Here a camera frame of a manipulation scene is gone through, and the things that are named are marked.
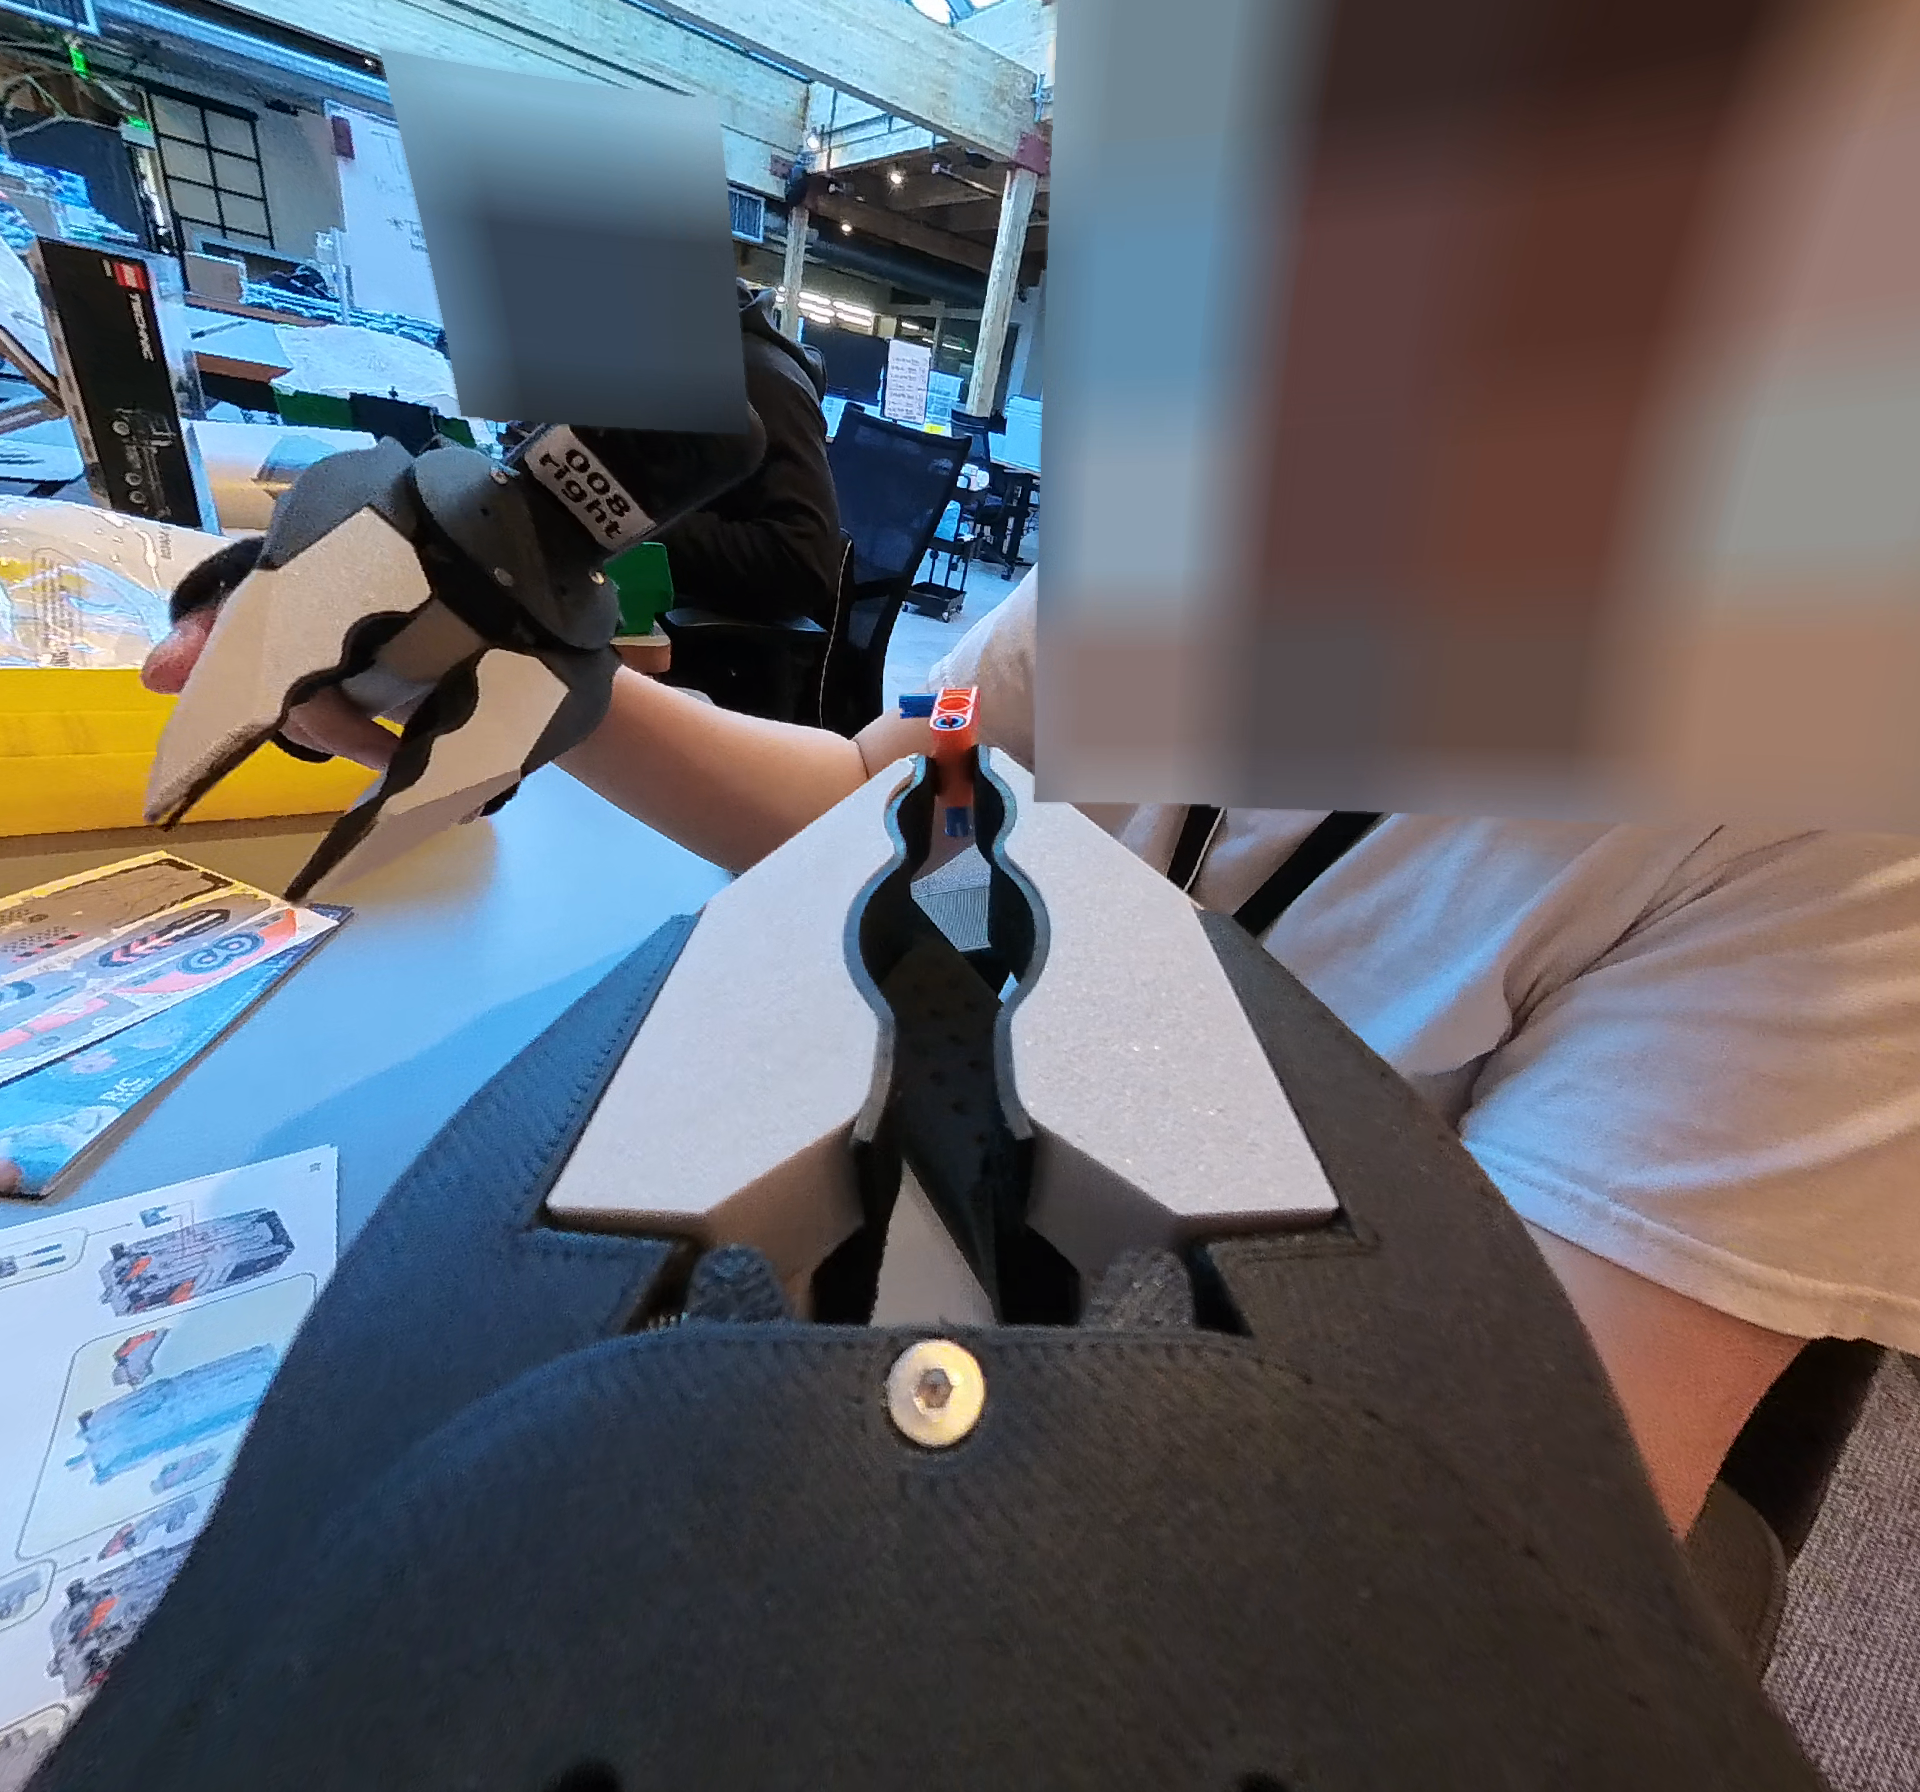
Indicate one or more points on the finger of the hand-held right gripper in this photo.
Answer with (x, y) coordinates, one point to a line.
(479, 735)
(285, 652)

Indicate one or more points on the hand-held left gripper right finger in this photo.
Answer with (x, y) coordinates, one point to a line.
(1170, 1073)

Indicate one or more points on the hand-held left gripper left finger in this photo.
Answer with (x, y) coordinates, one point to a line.
(704, 1073)

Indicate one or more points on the orange toy brick piece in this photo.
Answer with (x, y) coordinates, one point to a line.
(955, 725)

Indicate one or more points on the person's left forearm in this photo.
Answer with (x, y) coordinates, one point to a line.
(1635, 1371)

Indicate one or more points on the person's right forearm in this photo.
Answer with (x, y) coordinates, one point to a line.
(704, 772)

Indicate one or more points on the person's right hand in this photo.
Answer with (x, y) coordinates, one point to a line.
(357, 719)

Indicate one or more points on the green box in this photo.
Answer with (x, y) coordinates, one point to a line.
(643, 589)

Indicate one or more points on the clear plastic bag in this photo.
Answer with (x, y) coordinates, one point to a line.
(89, 577)

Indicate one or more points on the black perforated cloth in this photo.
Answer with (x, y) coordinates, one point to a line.
(952, 1073)

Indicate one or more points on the yellow box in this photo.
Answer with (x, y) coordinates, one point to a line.
(89, 758)

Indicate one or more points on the tall black toy set box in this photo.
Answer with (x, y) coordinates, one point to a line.
(120, 383)

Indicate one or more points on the colourful toy set booklet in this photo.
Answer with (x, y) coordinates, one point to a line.
(135, 981)

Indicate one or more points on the black office chair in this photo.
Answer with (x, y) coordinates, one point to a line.
(900, 502)

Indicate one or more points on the black rolling cart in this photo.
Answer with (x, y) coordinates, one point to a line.
(942, 563)

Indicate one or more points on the white building instruction booklet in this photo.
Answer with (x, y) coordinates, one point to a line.
(166, 1371)

